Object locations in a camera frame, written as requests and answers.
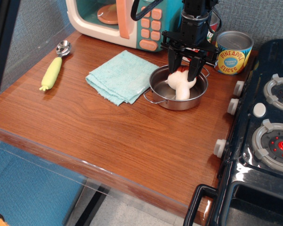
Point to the grey lower stove burner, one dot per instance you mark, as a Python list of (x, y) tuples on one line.
[(267, 144)]

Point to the white stove knob middle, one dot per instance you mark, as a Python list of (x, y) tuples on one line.
[(232, 107)]

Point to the white plush mushroom toy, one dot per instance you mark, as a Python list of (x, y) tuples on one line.
[(179, 82)]

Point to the white round stove button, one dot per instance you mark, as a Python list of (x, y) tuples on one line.
[(259, 110)]

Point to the grey stove burner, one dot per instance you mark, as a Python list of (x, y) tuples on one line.
[(273, 91), (267, 144)]

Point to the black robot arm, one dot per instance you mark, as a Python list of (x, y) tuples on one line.
[(198, 8)]

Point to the white stove knob upper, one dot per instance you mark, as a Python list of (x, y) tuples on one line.
[(238, 88)]

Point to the small steel pan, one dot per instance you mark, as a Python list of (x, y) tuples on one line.
[(173, 91)]

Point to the grey upper stove burner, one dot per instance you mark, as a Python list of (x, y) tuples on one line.
[(273, 91)]

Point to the tomato sauce can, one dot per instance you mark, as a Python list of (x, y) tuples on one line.
[(214, 25)]

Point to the white stove knob lower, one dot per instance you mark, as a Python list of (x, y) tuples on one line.
[(219, 147)]

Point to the light blue folded cloth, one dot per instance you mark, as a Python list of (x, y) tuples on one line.
[(122, 79)]

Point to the spoon with yellow-green handle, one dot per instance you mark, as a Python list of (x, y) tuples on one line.
[(50, 77)]

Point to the teal toy microwave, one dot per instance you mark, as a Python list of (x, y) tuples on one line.
[(110, 20)]

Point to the white stove knob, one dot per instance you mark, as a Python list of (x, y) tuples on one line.
[(238, 88), (232, 107), (219, 147)]

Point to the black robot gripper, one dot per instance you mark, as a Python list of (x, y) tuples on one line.
[(192, 33)]

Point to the black toy stove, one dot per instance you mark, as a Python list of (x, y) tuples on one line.
[(250, 177)]

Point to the pineapple slices can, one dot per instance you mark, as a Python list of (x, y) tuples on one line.
[(235, 49)]

